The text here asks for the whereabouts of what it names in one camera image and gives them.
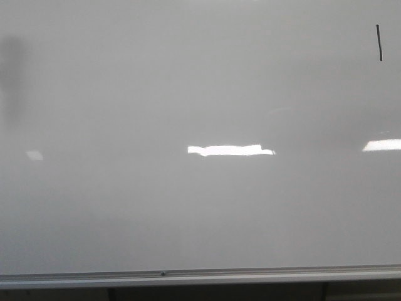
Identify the grey marker tray ledge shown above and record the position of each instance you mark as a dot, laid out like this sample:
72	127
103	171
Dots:
92	281

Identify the black marker stroke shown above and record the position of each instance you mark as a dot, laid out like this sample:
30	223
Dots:
380	51

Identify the white whiteboard with aluminium frame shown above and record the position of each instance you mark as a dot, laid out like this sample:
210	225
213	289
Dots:
199	137

